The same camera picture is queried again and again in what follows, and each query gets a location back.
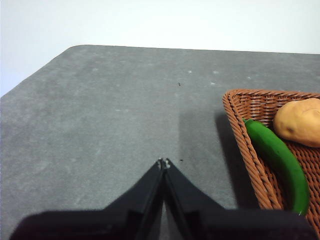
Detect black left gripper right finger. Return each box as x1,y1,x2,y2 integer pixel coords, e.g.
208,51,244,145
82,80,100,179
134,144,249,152
163,157,320,240

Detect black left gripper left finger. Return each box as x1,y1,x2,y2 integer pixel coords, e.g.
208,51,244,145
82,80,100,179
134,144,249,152
9,157,165,240

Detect brown wicker basket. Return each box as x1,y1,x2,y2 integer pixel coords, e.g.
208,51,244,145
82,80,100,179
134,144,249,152
222,89,320,237

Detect green pepper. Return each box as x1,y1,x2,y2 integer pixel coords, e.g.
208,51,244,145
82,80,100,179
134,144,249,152
242,118,311,217

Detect yellow-brown potato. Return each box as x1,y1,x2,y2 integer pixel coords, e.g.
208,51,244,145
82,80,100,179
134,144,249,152
272,98,320,148

